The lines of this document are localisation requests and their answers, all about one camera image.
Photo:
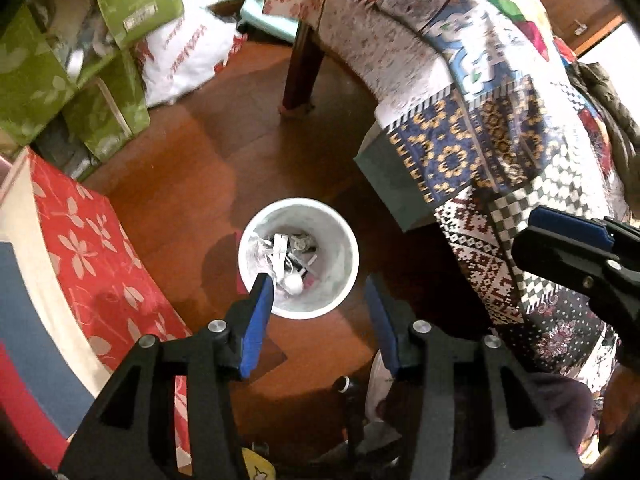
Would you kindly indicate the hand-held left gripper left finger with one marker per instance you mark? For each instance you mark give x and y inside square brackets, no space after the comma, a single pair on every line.
[255,312]

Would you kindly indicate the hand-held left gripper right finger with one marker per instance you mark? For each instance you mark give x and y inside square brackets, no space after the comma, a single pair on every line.
[382,315]

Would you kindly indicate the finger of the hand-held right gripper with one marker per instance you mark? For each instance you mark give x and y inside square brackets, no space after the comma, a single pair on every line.
[555,255]
[565,225]

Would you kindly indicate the white round waste bin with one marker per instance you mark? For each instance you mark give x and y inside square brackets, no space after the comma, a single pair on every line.
[332,240]

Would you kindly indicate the black knobbed stand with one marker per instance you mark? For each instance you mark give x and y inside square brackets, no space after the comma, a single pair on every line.
[350,410]

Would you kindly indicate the patchwork printed blanket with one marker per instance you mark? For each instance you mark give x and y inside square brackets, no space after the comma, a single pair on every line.
[500,135]

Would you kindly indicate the brown padded jacket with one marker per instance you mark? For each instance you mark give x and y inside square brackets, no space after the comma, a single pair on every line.
[610,105]

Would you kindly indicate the grey green mattress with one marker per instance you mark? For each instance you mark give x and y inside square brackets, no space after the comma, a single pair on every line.
[395,180]

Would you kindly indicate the yellow packet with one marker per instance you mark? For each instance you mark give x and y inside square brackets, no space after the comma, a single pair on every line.
[259,465]

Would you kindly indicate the grey purple cloth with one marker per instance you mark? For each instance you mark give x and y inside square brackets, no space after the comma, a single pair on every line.
[560,410]

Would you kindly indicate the red floral storage box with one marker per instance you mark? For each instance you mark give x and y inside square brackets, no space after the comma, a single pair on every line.
[85,240]

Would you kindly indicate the colourful block quilt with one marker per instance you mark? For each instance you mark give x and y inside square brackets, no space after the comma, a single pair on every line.
[520,15]

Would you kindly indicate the dark wooden bed leg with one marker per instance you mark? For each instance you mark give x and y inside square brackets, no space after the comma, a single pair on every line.
[302,70]

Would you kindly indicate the white plastic bag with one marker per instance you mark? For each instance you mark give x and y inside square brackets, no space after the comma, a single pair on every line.
[185,55]

